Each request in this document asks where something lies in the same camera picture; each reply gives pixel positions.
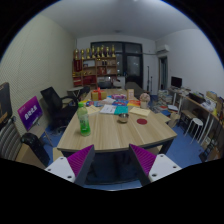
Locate beige envelope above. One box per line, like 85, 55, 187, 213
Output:
128, 106, 152, 118

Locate pink box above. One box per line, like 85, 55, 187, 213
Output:
110, 93, 128, 101

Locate green tea bottle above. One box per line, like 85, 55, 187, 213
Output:
76, 101, 92, 137

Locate wooden shelf unit with trophies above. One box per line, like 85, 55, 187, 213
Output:
72, 44, 119, 88

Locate black office chair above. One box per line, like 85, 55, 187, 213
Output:
40, 86, 79, 133

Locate white round stool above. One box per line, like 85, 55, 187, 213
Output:
184, 117, 204, 145

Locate white wall air conditioner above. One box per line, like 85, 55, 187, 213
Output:
155, 44, 170, 54

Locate purple sign board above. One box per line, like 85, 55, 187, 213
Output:
17, 95, 44, 132

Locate teal book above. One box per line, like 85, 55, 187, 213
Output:
113, 105, 129, 116

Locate white booklet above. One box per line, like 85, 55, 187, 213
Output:
99, 104, 118, 115

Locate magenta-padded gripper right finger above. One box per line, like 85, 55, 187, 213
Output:
129, 143, 183, 187

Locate colourful picture book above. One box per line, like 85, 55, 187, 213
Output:
85, 99, 104, 108

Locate black framed glass door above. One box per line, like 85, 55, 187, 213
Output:
90, 41, 144, 89

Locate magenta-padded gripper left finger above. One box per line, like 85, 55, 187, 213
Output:
44, 144, 96, 187

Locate wooden desk with white legs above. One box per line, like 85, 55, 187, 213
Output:
166, 87, 224, 148

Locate small steel cup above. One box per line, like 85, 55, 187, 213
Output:
118, 113, 130, 124

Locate orange book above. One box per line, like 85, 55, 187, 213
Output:
126, 99, 142, 108

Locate brown standing card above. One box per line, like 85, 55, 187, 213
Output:
126, 88, 135, 101

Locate cardboard box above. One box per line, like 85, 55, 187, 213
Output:
205, 90, 218, 101

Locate wooden stool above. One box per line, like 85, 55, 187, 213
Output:
179, 109, 196, 129

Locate blue picture book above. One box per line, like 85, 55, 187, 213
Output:
111, 99, 129, 107

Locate grey armchair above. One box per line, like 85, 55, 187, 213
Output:
125, 81, 144, 98

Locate black computer monitor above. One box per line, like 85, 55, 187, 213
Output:
170, 76, 183, 89

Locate black bag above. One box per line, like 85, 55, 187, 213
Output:
20, 132, 51, 168

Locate small wooden side table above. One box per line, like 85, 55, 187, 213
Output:
153, 112, 172, 125

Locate grey striped chair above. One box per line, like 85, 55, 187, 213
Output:
0, 116, 23, 162

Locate yellow gift box red ribbon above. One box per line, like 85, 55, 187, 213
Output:
90, 87, 108, 102

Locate pink flowers in white pot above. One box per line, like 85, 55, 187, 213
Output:
139, 92, 151, 110

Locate black printer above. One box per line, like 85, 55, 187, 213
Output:
188, 92, 206, 104

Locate black display screen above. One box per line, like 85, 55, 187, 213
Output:
0, 82, 14, 131

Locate stack of books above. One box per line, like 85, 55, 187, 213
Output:
156, 89, 174, 111

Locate cream notepad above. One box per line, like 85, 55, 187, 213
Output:
85, 105, 101, 115

